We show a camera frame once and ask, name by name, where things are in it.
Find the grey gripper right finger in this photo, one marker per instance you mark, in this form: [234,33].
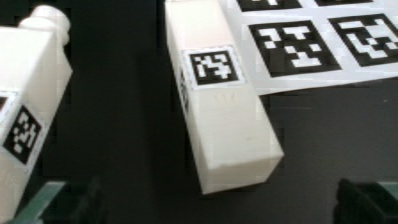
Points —
[366,202]

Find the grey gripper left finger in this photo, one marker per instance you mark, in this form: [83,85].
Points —
[64,204]

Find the white desk leg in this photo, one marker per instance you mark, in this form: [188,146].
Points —
[234,144]
[33,77]

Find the white U-shaped marker base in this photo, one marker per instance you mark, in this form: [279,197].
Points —
[314,42]

